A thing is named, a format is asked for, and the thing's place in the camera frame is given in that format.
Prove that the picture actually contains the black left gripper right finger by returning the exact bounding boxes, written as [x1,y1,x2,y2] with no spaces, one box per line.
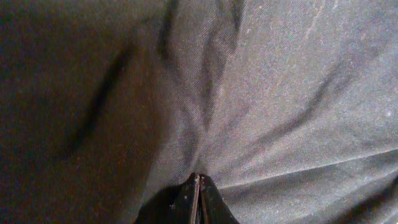
[199,175,239,224]

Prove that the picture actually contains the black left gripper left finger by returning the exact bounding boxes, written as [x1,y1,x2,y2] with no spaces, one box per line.
[134,173,200,224]

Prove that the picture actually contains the black shorts with mesh lining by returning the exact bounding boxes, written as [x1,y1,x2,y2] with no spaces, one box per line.
[1,1,397,223]

